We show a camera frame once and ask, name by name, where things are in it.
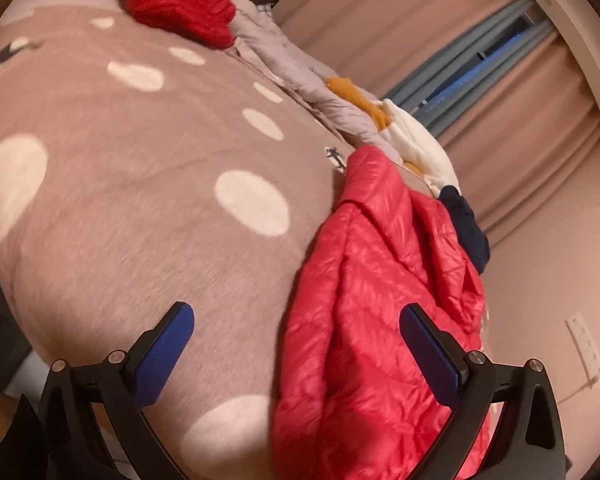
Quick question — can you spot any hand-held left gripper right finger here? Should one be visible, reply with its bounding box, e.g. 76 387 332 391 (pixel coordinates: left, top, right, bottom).
399 302 567 480

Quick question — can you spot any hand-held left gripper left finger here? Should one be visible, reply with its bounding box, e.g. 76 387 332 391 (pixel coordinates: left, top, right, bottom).
34 301 196 480

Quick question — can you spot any red hooded puffer jacket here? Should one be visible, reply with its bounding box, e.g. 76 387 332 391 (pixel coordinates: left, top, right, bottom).
272 145 496 480

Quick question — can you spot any navy garment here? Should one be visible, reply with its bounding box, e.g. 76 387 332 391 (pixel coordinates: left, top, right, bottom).
437 186 491 275

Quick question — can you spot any polka dot bed cover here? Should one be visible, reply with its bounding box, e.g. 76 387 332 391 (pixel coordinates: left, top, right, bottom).
0 0 361 480

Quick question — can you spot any pink curtain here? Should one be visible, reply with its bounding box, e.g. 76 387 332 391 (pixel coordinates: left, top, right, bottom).
437 25 600 248
275 0 526 103

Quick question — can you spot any white and mustard garment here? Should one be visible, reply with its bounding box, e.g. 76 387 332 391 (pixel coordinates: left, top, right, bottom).
326 76 462 197

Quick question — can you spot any blue-grey curtain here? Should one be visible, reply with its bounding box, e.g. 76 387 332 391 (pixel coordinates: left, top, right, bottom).
382 0 561 138

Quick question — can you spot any window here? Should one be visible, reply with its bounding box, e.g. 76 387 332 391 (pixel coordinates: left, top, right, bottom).
420 15 551 116

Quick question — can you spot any grey lilac jacket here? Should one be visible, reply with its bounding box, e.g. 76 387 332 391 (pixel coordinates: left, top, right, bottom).
225 0 396 153

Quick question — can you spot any folded red puffer jacket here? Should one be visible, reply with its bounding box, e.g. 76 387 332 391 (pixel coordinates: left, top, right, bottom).
122 0 237 51

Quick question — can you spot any white cable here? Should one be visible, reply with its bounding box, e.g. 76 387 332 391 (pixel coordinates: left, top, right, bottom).
555 377 600 407

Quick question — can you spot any white wall socket strip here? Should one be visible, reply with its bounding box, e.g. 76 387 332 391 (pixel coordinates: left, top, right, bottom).
566 312 600 382

